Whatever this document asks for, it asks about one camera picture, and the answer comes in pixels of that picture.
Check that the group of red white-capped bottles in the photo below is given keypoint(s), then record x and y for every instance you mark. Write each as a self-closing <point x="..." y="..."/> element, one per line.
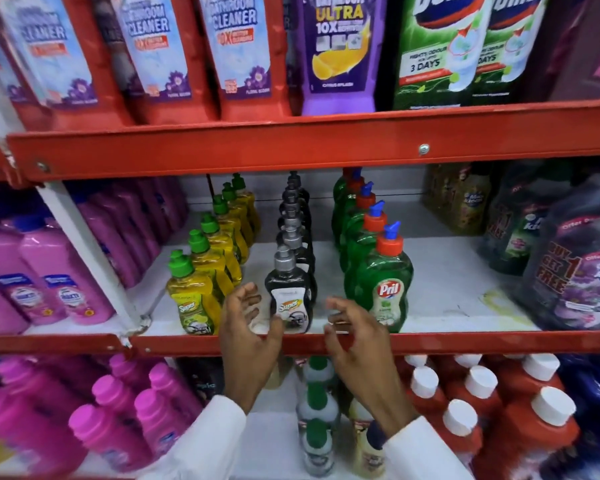
<point x="505" y="419"/>

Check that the pale yellow bottle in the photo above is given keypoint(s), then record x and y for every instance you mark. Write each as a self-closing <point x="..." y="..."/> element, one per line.
<point x="367" y="454"/>

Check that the white shelf upright post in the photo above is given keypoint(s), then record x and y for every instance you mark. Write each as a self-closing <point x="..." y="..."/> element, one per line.
<point x="75" y="229"/>

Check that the green dish-soap bottle red cap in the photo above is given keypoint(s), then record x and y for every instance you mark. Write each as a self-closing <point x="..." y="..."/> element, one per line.
<point x="362" y="244"/>
<point x="385" y="289"/>
<point x="339" y="187"/>
<point x="342" y="204"/>
<point x="352" y="219"/>

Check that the green-labelled black cleaner bottle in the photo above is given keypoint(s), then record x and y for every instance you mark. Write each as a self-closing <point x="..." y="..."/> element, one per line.
<point x="437" y="49"/>
<point x="510" y="44"/>

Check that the group of magenta bottles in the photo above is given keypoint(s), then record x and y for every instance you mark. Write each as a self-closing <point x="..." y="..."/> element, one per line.
<point x="105" y="414"/>

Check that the row of yellow dish-soap bottles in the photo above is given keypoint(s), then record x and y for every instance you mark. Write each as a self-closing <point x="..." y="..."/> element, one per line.
<point x="195" y="294"/>

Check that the dark maroon cleaner bottle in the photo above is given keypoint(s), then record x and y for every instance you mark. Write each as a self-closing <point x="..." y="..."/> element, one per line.
<point x="580" y="44"/>

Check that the yellow floor-cleaner bottle pack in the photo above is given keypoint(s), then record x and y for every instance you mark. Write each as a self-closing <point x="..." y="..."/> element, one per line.
<point x="462" y="199"/>

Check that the clear bottle green cap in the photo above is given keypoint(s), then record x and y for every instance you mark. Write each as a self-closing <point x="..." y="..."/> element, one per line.
<point x="317" y="369"/>
<point x="319" y="404"/>
<point x="317" y="452"/>

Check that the person's right hand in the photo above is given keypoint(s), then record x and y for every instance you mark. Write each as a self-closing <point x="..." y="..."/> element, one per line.
<point x="367" y="364"/>

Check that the person's right thumb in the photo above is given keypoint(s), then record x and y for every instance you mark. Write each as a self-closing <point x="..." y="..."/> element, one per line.
<point x="334" y="347"/>

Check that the person's left hand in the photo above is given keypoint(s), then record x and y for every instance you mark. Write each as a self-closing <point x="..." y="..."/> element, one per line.
<point x="242" y="354"/>

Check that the green floor-cleaner bottle pack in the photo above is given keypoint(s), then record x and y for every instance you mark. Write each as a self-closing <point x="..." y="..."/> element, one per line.
<point x="525" y="224"/>

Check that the row of light pink bottles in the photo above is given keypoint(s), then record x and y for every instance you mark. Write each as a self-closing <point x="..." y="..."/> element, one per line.
<point x="45" y="274"/>

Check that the red metal shelf rail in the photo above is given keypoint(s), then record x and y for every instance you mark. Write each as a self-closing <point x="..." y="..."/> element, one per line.
<point x="300" y="139"/>
<point x="455" y="342"/>

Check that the person's right forearm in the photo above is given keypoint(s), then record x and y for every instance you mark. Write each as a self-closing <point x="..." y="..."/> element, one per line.
<point x="420" y="454"/>

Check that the purple cleaner bottle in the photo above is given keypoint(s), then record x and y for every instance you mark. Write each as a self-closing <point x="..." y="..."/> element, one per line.
<point x="337" y="49"/>

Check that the person's left thumb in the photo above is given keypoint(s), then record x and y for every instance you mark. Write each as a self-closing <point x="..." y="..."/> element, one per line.
<point x="274" y="330"/>

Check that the row of black dish-soap bottles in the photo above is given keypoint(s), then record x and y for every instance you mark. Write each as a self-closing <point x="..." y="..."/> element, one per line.
<point x="290" y="294"/>

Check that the purple floor-cleaner bottle pack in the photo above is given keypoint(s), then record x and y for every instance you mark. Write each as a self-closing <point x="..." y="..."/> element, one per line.
<point x="575" y="274"/>

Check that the blue cleaner bottles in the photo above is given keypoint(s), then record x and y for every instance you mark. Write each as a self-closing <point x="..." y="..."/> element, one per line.
<point x="597" y="394"/>

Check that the person's left forearm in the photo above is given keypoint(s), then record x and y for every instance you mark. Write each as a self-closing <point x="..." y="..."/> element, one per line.
<point x="200" y="444"/>

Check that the red cleaner bottle blue label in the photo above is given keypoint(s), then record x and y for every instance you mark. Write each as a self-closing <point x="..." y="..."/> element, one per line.
<point x="0" y="79"/>
<point x="55" y="54"/>
<point x="240" y="49"/>
<point x="155" y="49"/>

